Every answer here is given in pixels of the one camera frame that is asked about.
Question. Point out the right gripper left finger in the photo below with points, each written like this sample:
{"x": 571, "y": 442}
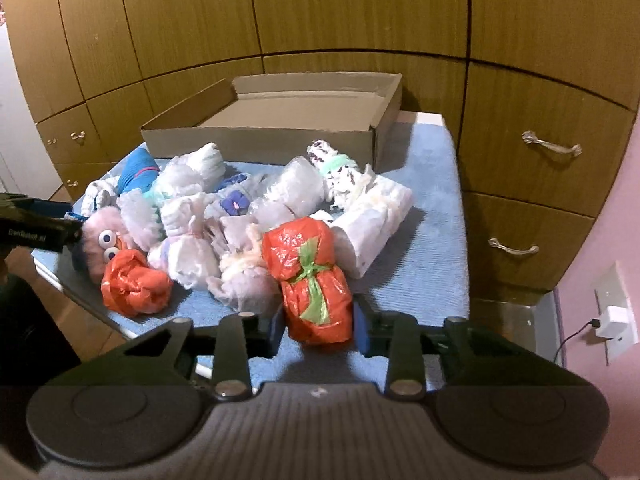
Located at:
{"x": 239, "y": 338}

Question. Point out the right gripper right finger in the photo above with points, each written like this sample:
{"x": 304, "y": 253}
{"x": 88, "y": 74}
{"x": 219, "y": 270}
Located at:
{"x": 397, "y": 337}

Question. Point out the white pink bundle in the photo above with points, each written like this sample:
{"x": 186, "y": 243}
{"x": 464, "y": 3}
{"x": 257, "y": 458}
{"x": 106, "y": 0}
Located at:
{"x": 245, "y": 285}

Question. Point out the pink fluffy plush toy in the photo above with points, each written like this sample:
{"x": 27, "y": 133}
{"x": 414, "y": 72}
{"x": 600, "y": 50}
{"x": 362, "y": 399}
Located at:
{"x": 103, "y": 235}

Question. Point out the white blue striped sock bundle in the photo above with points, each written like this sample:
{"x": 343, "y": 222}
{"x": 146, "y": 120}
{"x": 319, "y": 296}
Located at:
{"x": 99, "y": 194}

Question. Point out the orange bag with green tie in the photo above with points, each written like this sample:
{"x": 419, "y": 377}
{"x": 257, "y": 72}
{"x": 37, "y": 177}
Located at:
{"x": 317, "y": 301}

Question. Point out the large white bundle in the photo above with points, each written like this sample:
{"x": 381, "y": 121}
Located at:
{"x": 372, "y": 214}

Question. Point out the white bundle with teal band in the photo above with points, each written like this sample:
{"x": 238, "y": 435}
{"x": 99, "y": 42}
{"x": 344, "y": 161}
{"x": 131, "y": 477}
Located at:
{"x": 141, "y": 216}

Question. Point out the small orange plastic bag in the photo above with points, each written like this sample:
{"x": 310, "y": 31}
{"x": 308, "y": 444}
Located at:
{"x": 130, "y": 287}

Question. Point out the grey sock with purple flower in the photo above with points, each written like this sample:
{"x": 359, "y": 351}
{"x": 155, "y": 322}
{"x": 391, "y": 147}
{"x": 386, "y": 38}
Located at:
{"x": 233, "y": 196}

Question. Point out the clear plastic bundle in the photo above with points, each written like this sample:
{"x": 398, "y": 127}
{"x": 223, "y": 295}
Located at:
{"x": 295, "y": 192}

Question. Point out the white purple patterned sock bundle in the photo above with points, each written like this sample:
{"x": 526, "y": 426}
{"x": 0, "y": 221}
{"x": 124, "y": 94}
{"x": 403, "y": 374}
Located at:
{"x": 342, "y": 177}

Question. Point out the white plastic bag bundle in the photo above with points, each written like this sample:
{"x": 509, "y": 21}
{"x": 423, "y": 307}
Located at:
{"x": 185, "y": 254}

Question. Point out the white fluffy sock bundle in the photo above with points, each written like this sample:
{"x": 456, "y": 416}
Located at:
{"x": 198, "y": 171}

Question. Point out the white plug adapter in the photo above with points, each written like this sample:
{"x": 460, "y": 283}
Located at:
{"x": 612, "y": 322}

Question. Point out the brown cardboard box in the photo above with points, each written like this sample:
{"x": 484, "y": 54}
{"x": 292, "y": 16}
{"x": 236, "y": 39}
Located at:
{"x": 271, "y": 118}

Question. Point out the wooden wardrobe with drawers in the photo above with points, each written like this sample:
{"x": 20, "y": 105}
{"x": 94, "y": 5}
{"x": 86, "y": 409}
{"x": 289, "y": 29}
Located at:
{"x": 568, "y": 70}

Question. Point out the small left drawer handle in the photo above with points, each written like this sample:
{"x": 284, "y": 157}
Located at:
{"x": 78, "y": 136}

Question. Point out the lower metal drawer handle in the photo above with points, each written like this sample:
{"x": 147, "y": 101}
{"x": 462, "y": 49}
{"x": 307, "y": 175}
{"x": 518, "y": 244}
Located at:
{"x": 515, "y": 252}

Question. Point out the metal drawer handle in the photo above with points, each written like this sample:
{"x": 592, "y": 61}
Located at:
{"x": 515, "y": 252}
{"x": 530, "y": 138}

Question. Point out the white wall socket plate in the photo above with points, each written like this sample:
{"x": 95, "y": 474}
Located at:
{"x": 610, "y": 289}

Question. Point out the upper metal drawer handle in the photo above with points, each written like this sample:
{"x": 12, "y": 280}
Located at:
{"x": 530, "y": 138}

